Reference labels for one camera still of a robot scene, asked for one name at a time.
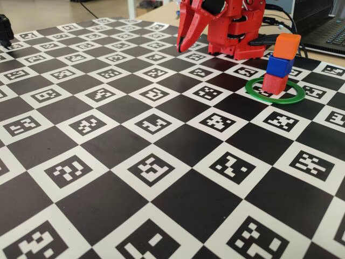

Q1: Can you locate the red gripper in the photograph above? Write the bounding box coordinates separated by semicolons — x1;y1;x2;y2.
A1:
176;0;230;52

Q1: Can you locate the blue cube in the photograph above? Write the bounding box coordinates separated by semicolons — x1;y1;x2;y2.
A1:
266;54;295;78

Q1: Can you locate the orange cube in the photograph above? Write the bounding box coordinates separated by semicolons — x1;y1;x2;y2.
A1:
274;33;301;59

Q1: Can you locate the red cube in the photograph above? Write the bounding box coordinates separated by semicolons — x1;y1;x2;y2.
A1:
262;72;288;95

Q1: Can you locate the black power plug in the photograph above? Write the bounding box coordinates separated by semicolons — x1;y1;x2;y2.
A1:
249;35;281;46

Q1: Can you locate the black laptop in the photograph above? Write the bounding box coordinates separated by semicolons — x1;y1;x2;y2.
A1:
292;0;345;56

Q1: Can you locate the black white marker checkerboard mat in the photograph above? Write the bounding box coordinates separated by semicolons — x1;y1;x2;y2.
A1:
0;17;345;259

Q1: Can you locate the thin dark floor cable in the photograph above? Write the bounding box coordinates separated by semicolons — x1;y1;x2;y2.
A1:
78;0;100;19

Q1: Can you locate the black base cable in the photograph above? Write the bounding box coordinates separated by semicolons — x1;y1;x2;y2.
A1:
263;4;309;58

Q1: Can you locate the green ring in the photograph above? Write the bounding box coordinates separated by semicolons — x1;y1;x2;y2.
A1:
245;77;306;105

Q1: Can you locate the black camera device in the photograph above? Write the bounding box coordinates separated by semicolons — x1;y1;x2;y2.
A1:
0;15;15;50

